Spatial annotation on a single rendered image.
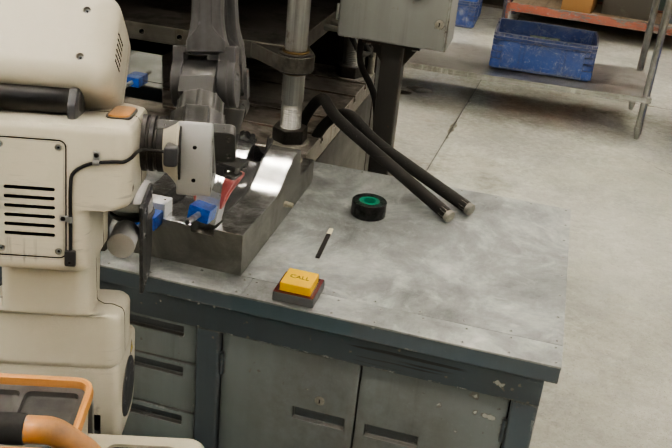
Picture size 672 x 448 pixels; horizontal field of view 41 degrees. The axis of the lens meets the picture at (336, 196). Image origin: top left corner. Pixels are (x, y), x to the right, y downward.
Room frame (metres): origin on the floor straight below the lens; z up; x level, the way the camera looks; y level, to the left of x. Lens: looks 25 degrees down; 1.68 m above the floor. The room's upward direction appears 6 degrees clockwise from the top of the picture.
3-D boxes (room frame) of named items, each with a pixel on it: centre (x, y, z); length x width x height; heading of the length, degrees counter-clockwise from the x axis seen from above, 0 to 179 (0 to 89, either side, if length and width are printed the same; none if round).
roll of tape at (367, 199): (1.85, -0.08, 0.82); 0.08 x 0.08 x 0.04
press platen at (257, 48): (2.77, 0.62, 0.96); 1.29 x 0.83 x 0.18; 77
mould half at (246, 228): (1.78, 0.24, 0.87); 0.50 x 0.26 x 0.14; 167
